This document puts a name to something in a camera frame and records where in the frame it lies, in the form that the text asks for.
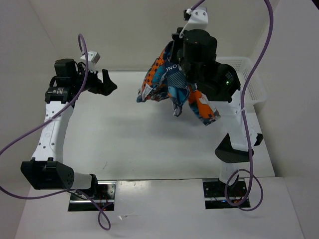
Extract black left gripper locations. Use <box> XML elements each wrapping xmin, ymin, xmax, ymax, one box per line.
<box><xmin>72</xmin><ymin>63</ymin><xmax>117</xmax><ymax>96</ymax></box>

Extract colourful patterned shorts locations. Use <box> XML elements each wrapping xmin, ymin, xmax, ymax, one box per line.
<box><xmin>136</xmin><ymin>41</ymin><xmax>220</xmax><ymax>125</ymax></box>

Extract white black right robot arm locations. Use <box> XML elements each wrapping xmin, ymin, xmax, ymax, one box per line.
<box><xmin>171</xmin><ymin>28</ymin><xmax>263</xmax><ymax>196</ymax></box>

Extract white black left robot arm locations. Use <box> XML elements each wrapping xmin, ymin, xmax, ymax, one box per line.
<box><xmin>20</xmin><ymin>57</ymin><xmax>117</xmax><ymax>199</ymax></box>

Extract white plastic basket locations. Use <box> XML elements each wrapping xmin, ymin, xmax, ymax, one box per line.
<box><xmin>216</xmin><ymin>56</ymin><xmax>268</xmax><ymax>107</ymax></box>

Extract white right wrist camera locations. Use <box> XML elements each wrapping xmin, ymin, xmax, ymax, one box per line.
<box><xmin>183</xmin><ymin>7</ymin><xmax>208</xmax><ymax>31</ymax></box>

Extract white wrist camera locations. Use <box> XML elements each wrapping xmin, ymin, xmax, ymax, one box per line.
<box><xmin>80</xmin><ymin>51</ymin><xmax>100</xmax><ymax>73</ymax></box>
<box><xmin>183</xmin><ymin>7</ymin><xmax>208</xmax><ymax>31</ymax></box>

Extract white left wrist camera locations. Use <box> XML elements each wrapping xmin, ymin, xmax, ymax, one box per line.
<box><xmin>80</xmin><ymin>51</ymin><xmax>100</xmax><ymax>73</ymax></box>

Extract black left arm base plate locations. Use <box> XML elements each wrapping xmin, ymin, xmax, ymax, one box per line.
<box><xmin>68</xmin><ymin>181</ymin><xmax>117</xmax><ymax>212</ymax></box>

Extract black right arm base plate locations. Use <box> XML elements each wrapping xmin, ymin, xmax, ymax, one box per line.
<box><xmin>202</xmin><ymin>179</ymin><xmax>247</xmax><ymax>210</ymax></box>

